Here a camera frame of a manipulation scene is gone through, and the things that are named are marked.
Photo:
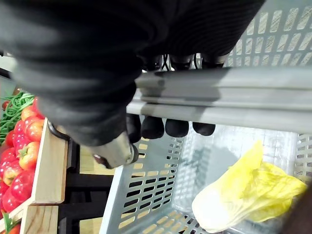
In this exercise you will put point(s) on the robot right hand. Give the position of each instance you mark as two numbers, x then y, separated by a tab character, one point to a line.
80	61

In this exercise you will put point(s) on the grey plastic shopping basket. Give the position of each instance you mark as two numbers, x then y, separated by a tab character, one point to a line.
151	185

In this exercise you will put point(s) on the red orange bell pepper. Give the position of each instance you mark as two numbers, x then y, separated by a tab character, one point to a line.
29	156
35	130
28	112

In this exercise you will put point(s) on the green beans bunch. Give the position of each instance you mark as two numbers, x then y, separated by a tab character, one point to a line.
13	108

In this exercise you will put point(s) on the small red tomato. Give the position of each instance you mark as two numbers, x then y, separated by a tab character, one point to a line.
5	104

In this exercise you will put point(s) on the light wooden crate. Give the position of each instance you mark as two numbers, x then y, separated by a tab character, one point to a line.
50	168
39	219

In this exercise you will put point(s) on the red yellow bell pepper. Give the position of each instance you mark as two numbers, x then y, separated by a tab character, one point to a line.
11	174

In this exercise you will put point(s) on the yellow napa cabbage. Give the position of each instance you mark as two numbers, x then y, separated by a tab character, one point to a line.
246	192

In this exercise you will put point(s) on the black metal rack frame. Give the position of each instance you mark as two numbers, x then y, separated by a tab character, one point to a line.
83	187

